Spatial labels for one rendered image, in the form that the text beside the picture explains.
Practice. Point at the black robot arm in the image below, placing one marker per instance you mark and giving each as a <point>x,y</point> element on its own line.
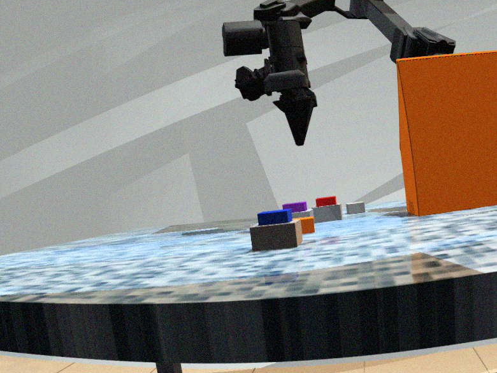
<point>278,23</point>

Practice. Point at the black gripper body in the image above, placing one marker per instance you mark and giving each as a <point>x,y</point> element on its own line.
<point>289,74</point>

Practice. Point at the blue button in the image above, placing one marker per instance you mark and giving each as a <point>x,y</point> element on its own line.
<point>276,230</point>

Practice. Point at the red button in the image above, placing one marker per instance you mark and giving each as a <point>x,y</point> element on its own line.
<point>327,210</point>

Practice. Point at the purple button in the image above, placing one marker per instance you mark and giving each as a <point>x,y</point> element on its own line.
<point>299,210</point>

